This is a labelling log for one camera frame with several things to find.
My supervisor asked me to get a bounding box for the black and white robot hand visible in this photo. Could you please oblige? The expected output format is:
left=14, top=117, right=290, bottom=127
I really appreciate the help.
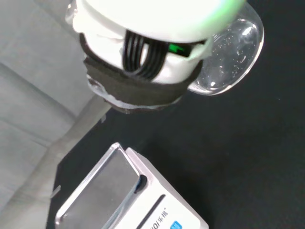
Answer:
left=65, top=0, right=246, bottom=115

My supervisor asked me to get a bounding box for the white electronic balance steel pan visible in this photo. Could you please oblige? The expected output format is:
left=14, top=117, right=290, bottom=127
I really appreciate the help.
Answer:
left=55, top=142, right=210, bottom=229

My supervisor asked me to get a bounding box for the black table cloth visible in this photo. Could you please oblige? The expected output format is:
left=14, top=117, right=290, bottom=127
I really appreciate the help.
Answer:
left=45, top=0, right=305, bottom=229

